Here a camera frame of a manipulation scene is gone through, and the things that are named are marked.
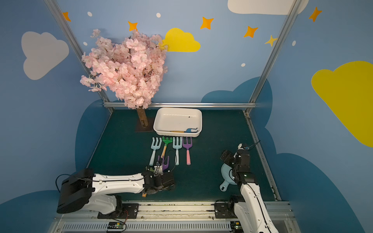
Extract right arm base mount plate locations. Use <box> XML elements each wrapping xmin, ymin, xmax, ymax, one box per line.
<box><xmin>214</xmin><ymin>200</ymin><xmax>237</xmax><ymax>219</ymax></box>

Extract lime green rake wooden handle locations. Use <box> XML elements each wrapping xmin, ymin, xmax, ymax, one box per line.
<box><xmin>142</xmin><ymin>167</ymin><xmax>157</xmax><ymax>197</ymax></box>

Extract white plastic storage box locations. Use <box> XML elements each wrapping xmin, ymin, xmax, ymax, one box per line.
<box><xmin>153</xmin><ymin>107</ymin><xmax>203</xmax><ymax>137</ymax></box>

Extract light blue hand fork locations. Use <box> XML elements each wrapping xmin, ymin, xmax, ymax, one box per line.
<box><xmin>149</xmin><ymin>137</ymin><xmax>162</xmax><ymax>166</ymax></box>
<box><xmin>173</xmin><ymin>137</ymin><xmax>183</xmax><ymax>166</ymax></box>

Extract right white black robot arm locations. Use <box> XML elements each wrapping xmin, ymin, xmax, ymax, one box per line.
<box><xmin>220</xmin><ymin>148</ymin><xmax>278</xmax><ymax>233</ymax></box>

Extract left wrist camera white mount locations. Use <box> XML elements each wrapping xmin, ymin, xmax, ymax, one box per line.
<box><xmin>154</xmin><ymin>165</ymin><xmax>163</xmax><ymax>174</ymax></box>

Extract left green circuit board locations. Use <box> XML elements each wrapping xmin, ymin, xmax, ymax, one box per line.
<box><xmin>106</xmin><ymin>221</ymin><xmax>126</xmax><ymax>233</ymax></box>

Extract right green circuit board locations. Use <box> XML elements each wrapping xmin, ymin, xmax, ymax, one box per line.
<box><xmin>229</xmin><ymin>221</ymin><xmax>243</xmax><ymax>233</ymax></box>

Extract light blue leaf-shaped plate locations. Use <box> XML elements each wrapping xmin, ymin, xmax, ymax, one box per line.
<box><xmin>220</xmin><ymin>164</ymin><xmax>237</xmax><ymax>192</ymax></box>

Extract diagonal aluminium frame bar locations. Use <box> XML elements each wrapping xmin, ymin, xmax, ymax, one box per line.
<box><xmin>245</xmin><ymin>0</ymin><xmax>303</xmax><ymax>115</ymax></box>
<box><xmin>43</xmin><ymin>0</ymin><xmax>114</xmax><ymax>114</ymax></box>

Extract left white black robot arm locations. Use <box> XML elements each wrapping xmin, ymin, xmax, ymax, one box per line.
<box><xmin>57</xmin><ymin>169</ymin><xmax>175</xmax><ymax>216</ymax></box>

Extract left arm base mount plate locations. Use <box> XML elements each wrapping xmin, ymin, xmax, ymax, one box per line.
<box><xmin>97</xmin><ymin>203</ymin><xmax>139</xmax><ymax>219</ymax></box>

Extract horizontal aluminium frame bar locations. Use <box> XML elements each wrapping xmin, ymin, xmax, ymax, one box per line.
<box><xmin>103</xmin><ymin>101</ymin><xmax>256</xmax><ymax>109</ymax></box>

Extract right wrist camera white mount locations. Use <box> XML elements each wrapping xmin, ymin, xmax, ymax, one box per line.
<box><xmin>238</xmin><ymin>143</ymin><xmax>250</xmax><ymax>151</ymax></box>

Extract dark square tree base plate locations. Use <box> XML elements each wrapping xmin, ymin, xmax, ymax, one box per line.
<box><xmin>135</xmin><ymin>118</ymin><xmax>154</xmax><ymax>132</ymax></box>

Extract blue rake orange handle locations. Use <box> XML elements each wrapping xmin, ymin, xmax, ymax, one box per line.
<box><xmin>171</xmin><ymin>128</ymin><xmax>198</xmax><ymax>133</ymax></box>

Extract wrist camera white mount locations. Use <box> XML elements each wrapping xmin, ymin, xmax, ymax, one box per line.
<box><xmin>238</xmin><ymin>143</ymin><xmax>250</xmax><ymax>151</ymax></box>
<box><xmin>154</xmin><ymin>165</ymin><xmax>163</xmax><ymax>174</ymax></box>

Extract left diagonal aluminium frame bar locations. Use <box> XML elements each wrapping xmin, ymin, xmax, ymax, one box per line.
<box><xmin>43</xmin><ymin>0</ymin><xmax>114</xmax><ymax>114</ymax></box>

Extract right diagonal aluminium frame bar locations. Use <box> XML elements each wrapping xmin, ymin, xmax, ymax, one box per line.
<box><xmin>245</xmin><ymin>0</ymin><xmax>303</xmax><ymax>115</ymax></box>

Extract green circuit board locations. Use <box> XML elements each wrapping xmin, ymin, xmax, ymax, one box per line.
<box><xmin>229</xmin><ymin>221</ymin><xmax>243</xmax><ymax>233</ymax></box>
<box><xmin>106</xmin><ymin>221</ymin><xmax>126</xmax><ymax>233</ymax></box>

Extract pink cherry blossom tree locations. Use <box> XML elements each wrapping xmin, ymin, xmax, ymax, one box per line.
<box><xmin>80</xmin><ymin>29</ymin><xmax>167</xmax><ymax>126</ymax></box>

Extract purple rake pink handle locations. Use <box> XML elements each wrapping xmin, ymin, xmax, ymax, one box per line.
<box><xmin>156</xmin><ymin>156</ymin><xmax>170</xmax><ymax>172</ymax></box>

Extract purple fork pink handle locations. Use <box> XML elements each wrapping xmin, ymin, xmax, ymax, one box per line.
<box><xmin>182</xmin><ymin>137</ymin><xmax>193</xmax><ymax>166</ymax></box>

